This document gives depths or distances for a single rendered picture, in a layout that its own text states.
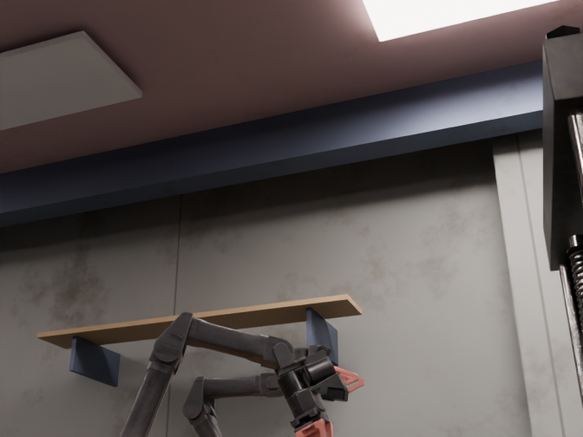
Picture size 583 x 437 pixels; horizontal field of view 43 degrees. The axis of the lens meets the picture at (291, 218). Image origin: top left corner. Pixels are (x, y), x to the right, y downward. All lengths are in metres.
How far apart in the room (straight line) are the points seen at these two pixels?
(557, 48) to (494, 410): 2.65
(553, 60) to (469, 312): 2.62
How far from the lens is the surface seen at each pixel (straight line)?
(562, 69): 2.09
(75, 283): 5.73
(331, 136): 4.56
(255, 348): 1.70
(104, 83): 4.46
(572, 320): 3.05
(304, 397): 1.67
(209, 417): 2.24
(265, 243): 5.04
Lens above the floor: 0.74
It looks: 25 degrees up
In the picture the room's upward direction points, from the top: straight up
